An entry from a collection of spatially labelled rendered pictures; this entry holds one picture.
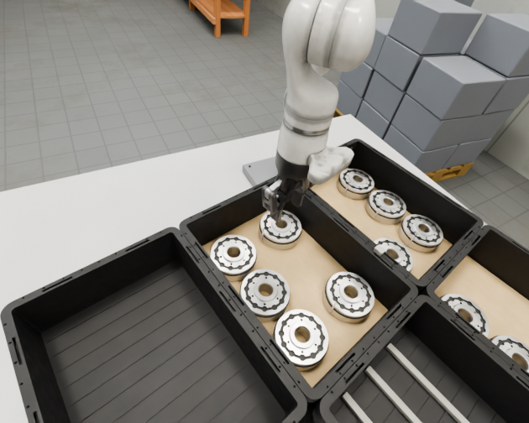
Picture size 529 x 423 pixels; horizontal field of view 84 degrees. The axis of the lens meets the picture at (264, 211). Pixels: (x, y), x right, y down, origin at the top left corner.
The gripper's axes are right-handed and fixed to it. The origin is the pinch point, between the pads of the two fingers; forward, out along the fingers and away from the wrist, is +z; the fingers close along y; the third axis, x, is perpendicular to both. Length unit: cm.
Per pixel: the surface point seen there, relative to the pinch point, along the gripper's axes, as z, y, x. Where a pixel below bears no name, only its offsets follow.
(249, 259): 12.9, 8.0, -1.0
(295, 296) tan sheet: 15.8, 5.4, 10.9
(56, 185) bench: 29, 30, -67
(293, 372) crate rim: 5.2, 19.2, 20.6
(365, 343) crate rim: 5.6, 7.3, 25.9
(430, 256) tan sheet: 16.8, -28.9, 26.4
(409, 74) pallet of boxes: 36, -169, -44
